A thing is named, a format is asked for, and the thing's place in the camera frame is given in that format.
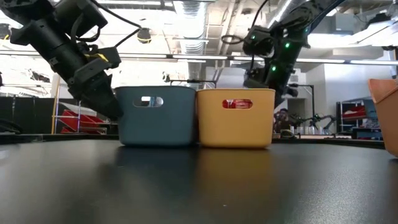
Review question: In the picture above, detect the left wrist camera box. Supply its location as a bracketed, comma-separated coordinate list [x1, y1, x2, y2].
[76, 45, 123, 71]

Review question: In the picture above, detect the yellow tape piece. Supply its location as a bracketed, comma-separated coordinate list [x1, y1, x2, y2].
[84, 52, 109, 62]

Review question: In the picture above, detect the red soda can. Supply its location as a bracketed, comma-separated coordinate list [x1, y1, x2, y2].
[222, 99, 253, 110]

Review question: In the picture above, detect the red shelf bin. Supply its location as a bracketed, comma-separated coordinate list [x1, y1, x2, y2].
[341, 105, 367, 119]

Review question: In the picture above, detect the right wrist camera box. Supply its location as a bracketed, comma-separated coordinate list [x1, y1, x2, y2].
[243, 25, 276, 57]

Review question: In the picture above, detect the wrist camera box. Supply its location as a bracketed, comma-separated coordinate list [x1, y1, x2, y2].
[243, 25, 276, 57]
[76, 45, 123, 71]

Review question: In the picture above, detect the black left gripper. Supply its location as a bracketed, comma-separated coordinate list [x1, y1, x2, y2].
[49, 43, 124, 121]

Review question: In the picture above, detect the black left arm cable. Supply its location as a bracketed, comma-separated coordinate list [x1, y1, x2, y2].
[70, 0, 143, 49]

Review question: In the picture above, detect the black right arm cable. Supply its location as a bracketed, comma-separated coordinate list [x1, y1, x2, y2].
[220, 0, 271, 46]

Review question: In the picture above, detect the large spiral ventilation duct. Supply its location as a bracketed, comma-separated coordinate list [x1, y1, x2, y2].
[266, 0, 299, 30]

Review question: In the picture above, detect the metal wire shelf rack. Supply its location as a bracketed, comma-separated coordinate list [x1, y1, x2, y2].
[51, 83, 94, 134]

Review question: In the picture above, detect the long ceiling light strip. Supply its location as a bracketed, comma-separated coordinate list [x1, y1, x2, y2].
[0, 49, 398, 66]

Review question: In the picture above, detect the red storage bin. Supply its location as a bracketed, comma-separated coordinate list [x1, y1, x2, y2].
[60, 109, 105, 124]
[60, 124, 108, 134]

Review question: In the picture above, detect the person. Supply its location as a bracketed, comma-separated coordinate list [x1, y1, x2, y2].
[273, 108, 292, 134]

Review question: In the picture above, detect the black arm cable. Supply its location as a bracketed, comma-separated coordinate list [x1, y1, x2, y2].
[220, 0, 271, 46]
[70, 0, 143, 49]

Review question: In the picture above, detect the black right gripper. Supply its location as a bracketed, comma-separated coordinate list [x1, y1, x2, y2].
[244, 29, 304, 108]

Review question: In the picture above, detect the orange plastic bin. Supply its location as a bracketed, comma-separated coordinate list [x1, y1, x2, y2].
[368, 78, 398, 158]

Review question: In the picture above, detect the grey shelving unit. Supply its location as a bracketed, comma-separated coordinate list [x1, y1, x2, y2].
[335, 98, 384, 141]

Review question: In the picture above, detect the blue plastic bin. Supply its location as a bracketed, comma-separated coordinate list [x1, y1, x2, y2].
[114, 86, 197, 147]

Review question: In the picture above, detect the yellow plastic bin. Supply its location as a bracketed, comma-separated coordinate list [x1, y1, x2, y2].
[195, 88, 277, 149]

